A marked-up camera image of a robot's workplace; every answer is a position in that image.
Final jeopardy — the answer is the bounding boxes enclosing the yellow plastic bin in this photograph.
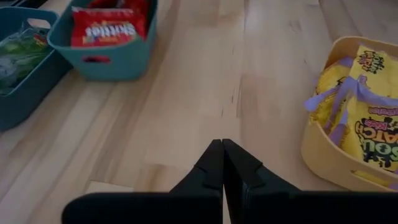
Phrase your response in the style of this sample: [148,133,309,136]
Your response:
[300,35,398,193]

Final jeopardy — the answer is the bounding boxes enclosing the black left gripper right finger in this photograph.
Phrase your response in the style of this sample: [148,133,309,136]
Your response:
[222,138,398,224]

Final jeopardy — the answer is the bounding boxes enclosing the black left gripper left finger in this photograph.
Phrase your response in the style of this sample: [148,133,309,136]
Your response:
[61,139,224,224]

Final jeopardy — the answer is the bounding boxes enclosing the teal plastic bin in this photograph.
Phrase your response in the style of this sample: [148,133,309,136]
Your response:
[46,0,159,82]

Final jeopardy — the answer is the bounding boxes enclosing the dark blue plastic bin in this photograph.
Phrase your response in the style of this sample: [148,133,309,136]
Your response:
[0,6,75,132]

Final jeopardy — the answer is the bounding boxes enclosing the clear green gummy bag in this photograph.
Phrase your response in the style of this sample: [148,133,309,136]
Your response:
[0,46,32,95]
[12,27,52,68]

